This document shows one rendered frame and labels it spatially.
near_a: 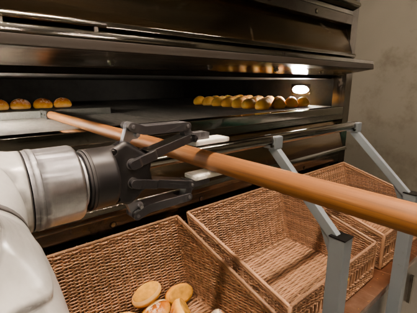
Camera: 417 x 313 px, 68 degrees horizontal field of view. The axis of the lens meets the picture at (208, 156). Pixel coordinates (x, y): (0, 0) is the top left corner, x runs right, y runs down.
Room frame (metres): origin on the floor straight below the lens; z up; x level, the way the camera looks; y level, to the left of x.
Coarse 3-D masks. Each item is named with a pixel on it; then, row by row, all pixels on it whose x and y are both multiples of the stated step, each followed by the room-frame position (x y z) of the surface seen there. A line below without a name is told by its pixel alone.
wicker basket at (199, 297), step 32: (160, 224) 0.99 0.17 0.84; (64, 256) 0.79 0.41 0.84; (96, 256) 0.84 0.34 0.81; (128, 256) 0.89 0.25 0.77; (160, 256) 0.95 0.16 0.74; (192, 256) 0.96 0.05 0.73; (64, 288) 0.77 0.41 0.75; (96, 288) 0.81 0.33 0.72; (128, 288) 0.87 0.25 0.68; (192, 288) 0.97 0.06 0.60; (224, 288) 0.84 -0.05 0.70
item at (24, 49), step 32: (0, 32) 0.65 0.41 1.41; (0, 64) 0.80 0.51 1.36; (32, 64) 0.83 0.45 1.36; (64, 64) 0.87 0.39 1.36; (96, 64) 0.91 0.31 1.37; (128, 64) 0.95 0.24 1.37; (160, 64) 1.00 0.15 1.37; (192, 64) 1.06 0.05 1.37; (224, 64) 1.12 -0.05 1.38; (256, 64) 1.18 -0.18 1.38; (288, 64) 1.26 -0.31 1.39; (320, 64) 1.39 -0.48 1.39; (352, 64) 1.57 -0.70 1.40
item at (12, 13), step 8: (0, 16) 0.69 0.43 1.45; (8, 16) 0.70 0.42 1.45; (16, 16) 0.71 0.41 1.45; (24, 16) 0.72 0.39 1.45; (32, 16) 0.73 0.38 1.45; (40, 16) 0.74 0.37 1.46; (48, 16) 0.75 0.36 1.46; (56, 16) 0.76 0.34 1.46; (72, 24) 0.78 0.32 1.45; (80, 24) 0.79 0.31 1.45; (88, 24) 0.80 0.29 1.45; (96, 24) 0.82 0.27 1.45; (104, 24) 0.83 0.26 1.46
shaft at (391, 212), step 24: (72, 120) 0.95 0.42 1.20; (144, 144) 0.62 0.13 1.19; (216, 168) 0.45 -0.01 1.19; (240, 168) 0.42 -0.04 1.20; (264, 168) 0.39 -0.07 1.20; (288, 192) 0.36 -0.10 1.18; (312, 192) 0.33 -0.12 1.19; (336, 192) 0.31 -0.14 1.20; (360, 192) 0.30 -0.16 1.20; (360, 216) 0.29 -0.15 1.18; (384, 216) 0.27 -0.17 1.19; (408, 216) 0.26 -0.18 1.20
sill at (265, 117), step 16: (272, 112) 1.46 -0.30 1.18; (288, 112) 1.50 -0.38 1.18; (304, 112) 1.59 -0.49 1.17; (320, 112) 1.68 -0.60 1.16; (336, 112) 1.79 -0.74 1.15; (192, 128) 1.13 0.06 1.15; (208, 128) 1.18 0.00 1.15; (0, 144) 0.75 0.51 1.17; (16, 144) 0.77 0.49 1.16; (32, 144) 0.79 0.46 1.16; (48, 144) 0.82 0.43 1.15; (64, 144) 0.84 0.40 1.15; (80, 144) 0.87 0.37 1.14
